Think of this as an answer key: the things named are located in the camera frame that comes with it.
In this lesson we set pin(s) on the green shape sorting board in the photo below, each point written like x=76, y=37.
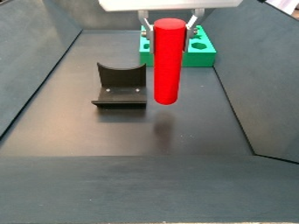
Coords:
x=199, y=56

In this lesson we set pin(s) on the red cylinder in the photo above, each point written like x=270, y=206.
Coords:
x=168, y=44

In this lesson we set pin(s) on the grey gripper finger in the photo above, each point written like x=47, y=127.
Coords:
x=191, y=30
x=148, y=33

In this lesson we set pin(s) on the black curved holder stand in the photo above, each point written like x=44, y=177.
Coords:
x=122, y=87

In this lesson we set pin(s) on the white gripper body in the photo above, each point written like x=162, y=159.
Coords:
x=156, y=5

